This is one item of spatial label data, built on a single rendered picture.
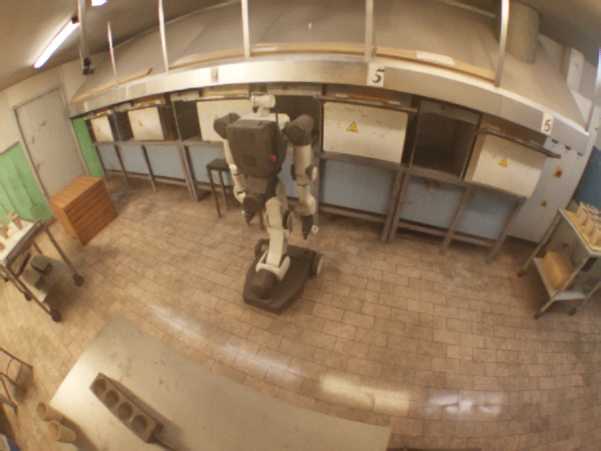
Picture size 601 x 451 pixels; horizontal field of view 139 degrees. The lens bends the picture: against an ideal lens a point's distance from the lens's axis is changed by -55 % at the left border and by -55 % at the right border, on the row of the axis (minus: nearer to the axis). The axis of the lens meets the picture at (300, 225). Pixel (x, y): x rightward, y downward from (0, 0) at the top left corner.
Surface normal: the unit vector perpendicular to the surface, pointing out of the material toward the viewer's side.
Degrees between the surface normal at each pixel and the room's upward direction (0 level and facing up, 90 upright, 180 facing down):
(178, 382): 0
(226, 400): 0
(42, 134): 90
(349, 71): 80
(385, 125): 90
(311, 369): 0
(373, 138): 90
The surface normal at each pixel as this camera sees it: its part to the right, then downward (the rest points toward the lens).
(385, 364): -0.01, -0.77
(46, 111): 0.94, 0.20
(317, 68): -0.33, 0.46
